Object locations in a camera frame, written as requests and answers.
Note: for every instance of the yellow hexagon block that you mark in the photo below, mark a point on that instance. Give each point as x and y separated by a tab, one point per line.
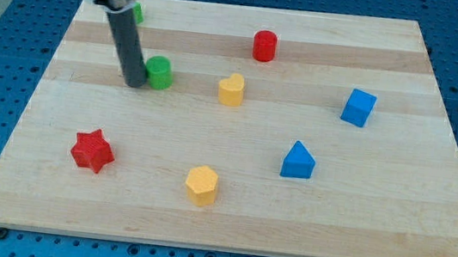
201	185

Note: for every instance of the red cylinder block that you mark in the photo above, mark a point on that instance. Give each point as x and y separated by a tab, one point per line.
264	46

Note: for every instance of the green cylinder block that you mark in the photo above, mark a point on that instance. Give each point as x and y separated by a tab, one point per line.
159	72

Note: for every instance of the green block behind rod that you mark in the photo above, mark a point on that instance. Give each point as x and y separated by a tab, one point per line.
138	13

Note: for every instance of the red star block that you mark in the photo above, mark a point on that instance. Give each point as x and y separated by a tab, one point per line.
91	150

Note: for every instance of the blue cube block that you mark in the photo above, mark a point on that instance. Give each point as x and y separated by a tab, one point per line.
358	107

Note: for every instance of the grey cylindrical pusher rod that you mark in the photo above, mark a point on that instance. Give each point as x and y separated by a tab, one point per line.
125	36

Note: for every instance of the yellow heart block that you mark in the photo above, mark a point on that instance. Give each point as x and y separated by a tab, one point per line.
231	90

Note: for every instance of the wooden board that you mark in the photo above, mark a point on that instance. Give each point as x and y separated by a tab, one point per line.
388	189

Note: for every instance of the blue triangle block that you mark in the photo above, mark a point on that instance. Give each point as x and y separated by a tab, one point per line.
298	163

